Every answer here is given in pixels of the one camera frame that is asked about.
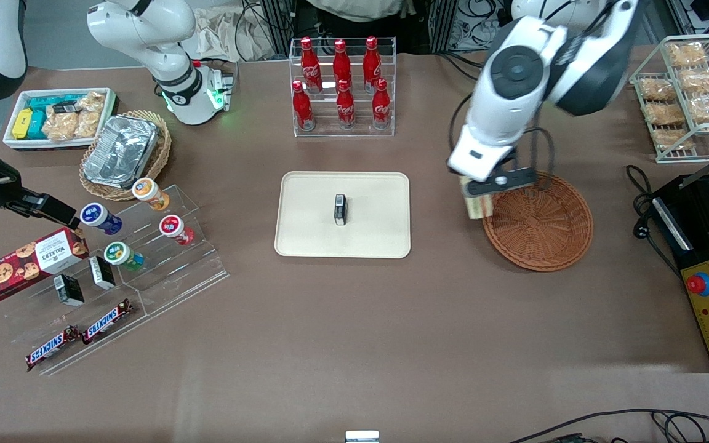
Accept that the triangle sandwich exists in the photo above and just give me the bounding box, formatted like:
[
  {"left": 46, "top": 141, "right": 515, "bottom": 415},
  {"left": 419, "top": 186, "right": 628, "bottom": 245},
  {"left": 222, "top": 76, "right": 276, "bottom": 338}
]
[{"left": 460, "top": 177, "right": 494, "bottom": 220}]

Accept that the aluminium foil tray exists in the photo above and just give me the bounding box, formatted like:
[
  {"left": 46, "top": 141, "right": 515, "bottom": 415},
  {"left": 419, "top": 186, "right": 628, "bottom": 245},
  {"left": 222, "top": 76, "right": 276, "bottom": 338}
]
[{"left": 82, "top": 114, "right": 159, "bottom": 189}]

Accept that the light wicker basket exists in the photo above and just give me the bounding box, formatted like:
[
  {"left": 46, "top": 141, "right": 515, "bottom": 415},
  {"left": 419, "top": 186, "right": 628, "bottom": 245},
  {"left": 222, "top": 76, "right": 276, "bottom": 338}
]
[{"left": 79, "top": 110, "right": 172, "bottom": 202}]

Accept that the cream plastic tray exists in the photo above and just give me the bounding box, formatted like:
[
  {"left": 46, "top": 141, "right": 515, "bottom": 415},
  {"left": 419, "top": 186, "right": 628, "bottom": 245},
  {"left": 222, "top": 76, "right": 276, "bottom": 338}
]
[{"left": 274, "top": 171, "right": 412, "bottom": 259}]

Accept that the brown wicker basket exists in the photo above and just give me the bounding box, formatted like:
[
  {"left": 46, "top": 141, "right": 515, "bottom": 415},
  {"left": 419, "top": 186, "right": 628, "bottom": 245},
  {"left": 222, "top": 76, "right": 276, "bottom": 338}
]
[{"left": 481, "top": 170, "right": 594, "bottom": 273}]

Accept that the purple gum bottle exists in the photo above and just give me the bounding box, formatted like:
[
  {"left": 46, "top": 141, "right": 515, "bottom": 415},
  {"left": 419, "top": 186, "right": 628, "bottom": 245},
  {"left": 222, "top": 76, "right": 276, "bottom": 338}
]
[{"left": 80, "top": 202, "right": 122, "bottom": 236}]

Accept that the red Walkers shortbread box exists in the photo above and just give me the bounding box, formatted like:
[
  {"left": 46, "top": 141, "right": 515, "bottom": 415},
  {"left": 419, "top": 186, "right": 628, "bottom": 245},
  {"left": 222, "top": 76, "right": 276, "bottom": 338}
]
[{"left": 0, "top": 227, "right": 90, "bottom": 305}]

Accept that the white plastic bin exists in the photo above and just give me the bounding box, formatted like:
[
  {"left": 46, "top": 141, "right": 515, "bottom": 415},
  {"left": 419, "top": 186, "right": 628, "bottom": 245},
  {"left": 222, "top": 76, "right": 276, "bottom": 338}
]
[{"left": 2, "top": 87, "right": 118, "bottom": 151}]

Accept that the green gum bottle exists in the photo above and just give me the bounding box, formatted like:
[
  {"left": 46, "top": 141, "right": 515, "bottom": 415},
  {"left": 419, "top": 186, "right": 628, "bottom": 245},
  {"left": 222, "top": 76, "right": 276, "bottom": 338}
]
[{"left": 104, "top": 242, "right": 145, "bottom": 272}]

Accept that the yellow small box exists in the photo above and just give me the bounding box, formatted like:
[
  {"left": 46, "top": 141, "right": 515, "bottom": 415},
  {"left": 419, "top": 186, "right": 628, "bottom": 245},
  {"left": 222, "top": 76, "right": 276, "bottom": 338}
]
[{"left": 13, "top": 109, "right": 34, "bottom": 140}]

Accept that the orange gum bottle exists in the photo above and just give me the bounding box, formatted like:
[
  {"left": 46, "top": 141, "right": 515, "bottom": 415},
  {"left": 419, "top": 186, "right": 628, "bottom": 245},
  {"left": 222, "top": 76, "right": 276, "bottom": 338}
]
[{"left": 132, "top": 177, "right": 170, "bottom": 212}]

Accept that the Snickers chocolate bar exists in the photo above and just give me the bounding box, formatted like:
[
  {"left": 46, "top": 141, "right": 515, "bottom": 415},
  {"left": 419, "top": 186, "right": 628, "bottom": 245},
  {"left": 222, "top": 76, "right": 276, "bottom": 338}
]
[
  {"left": 81, "top": 298, "right": 134, "bottom": 345},
  {"left": 25, "top": 325, "right": 81, "bottom": 372}
]

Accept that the red gum bottle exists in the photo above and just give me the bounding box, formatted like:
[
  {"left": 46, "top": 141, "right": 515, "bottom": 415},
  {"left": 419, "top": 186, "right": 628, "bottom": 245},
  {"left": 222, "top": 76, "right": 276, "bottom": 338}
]
[{"left": 159, "top": 215, "right": 196, "bottom": 246}]

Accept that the clear acrylic tiered stand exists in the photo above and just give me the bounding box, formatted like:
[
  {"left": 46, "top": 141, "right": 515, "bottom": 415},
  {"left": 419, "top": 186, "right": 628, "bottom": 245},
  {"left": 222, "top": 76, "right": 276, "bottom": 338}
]
[{"left": 4, "top": 183, "right": 230, "bottom": 377}]

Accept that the crumpled beige cloth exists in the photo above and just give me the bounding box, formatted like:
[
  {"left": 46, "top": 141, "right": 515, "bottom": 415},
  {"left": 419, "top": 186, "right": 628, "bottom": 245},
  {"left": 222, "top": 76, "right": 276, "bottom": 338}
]
[{"left": 193, "top": 6, "right": 281, "bottom": 62}]

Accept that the red cola bottle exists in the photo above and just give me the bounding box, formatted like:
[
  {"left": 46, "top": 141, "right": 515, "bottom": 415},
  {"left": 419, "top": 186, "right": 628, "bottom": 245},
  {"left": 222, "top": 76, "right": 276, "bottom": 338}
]
[
  {"left": 292, "top": 81, "right": 316, "bottom": 131},
  {"left": 300, "top": 37, "right": 323, "bottom": 94},
  {"left": 335, "top": 79, "right": 356, "bottom": 129},
  {"left": 363, "top": 36, "right": 383, "bottom": 93},
  {"left": 332, "top": 39, "right": 354, "bottom": 86},
  {"left": 371, "top": 78, "right": 391, "bottom": 129}
]

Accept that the clear acrylic bottle rack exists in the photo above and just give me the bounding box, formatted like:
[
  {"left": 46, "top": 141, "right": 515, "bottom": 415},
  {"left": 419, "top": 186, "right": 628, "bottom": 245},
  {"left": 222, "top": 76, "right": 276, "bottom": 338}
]
[{"left": 289, "top": 36, "right": 396, "bottom": 138}]

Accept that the black machine yellow panel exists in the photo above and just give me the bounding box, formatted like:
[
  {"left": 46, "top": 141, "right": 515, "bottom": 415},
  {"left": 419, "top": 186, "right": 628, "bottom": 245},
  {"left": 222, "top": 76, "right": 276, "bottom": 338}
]
[{"left": 650, "top": 174, "right": 709, "bottom": 374}]

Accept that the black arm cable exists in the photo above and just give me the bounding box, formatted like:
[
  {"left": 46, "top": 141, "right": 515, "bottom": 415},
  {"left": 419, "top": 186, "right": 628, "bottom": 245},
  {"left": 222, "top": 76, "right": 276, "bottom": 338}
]
[{"left": 527, "top": 126, "right": 556, "bottom": 188}]

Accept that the black thin cable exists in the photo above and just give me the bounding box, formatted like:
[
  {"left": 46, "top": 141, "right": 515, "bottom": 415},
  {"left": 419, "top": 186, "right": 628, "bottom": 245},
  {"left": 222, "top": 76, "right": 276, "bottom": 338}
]
[{"left": 508, "top": 408, "right": 709, "bottom": 443}]

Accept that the black power cable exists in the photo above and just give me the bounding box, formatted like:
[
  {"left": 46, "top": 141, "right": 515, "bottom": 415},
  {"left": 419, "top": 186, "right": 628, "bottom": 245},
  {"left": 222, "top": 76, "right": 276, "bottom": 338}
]
[{"left": 625, "top": 164, "right": 684, "bottom": 277}]

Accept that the white wire rack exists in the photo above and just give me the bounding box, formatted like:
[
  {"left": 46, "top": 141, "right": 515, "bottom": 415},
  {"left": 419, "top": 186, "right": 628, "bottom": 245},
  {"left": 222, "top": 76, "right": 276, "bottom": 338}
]
[{"left": 629, "top": 33, "right": 709, "bottom": 164}]

